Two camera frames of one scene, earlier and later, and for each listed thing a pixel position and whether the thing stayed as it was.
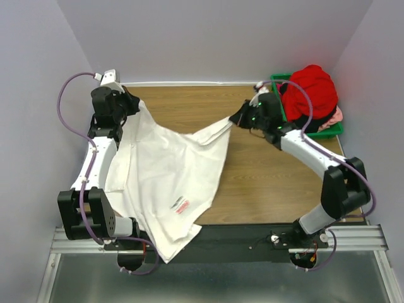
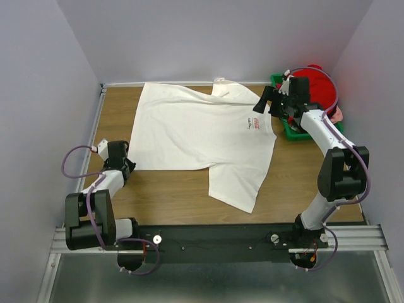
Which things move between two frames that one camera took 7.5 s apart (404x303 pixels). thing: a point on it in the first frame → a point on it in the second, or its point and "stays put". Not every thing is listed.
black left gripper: [132, 101] → [132, 165]
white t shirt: [159, 179] → [219, 128]
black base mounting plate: [221, 243] stays put
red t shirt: [295, 102] stays put
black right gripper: [237, 117] → [271, 94]
